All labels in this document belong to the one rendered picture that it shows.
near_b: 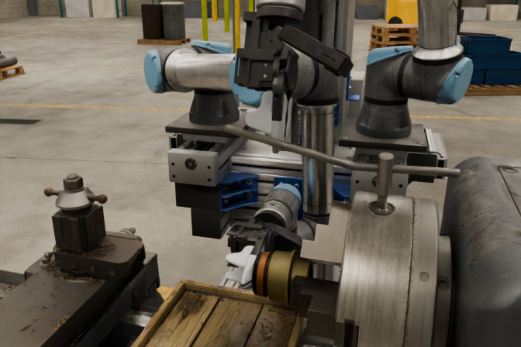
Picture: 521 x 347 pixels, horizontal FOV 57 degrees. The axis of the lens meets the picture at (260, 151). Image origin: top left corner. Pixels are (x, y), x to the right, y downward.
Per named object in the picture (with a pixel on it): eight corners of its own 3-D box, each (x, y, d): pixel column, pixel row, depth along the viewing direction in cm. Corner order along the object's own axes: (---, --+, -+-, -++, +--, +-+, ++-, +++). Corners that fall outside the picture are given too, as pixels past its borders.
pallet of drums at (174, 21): (191, 41, 1330) (188, 3, 1296) (181, 45, 1256) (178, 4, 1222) (150, 40, 1352) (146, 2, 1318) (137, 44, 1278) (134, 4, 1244)
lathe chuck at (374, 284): (397, 304, 98) (413, 163, 84) (390, 451, 70) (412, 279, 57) (352, 296, 100) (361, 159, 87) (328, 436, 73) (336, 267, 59)
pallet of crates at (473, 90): (502, 84, 775) (511, 34, 749) (530, 95, 699) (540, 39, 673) (428, 84, 772) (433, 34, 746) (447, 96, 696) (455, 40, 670)
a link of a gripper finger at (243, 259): (215, 280, 81) (234, 252, 90) (249, 286, 80) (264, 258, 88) (215, 264, 80) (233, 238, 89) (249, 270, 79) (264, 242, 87)
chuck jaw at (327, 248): (367, 270, 82) (374, 203, 86) (367, 266, 78) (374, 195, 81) (303, 261, 85) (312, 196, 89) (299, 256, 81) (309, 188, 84)
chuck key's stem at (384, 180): (387, 220, 74) (394, 152, 69) (388, 228, 72) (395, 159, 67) (372, 219, 74) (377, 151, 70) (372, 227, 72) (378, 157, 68)
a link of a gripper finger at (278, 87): (274, 121, 74) (280, 64, 73) (286, 122, 73) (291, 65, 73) (267, 119, 69) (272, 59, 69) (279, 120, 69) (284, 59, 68)
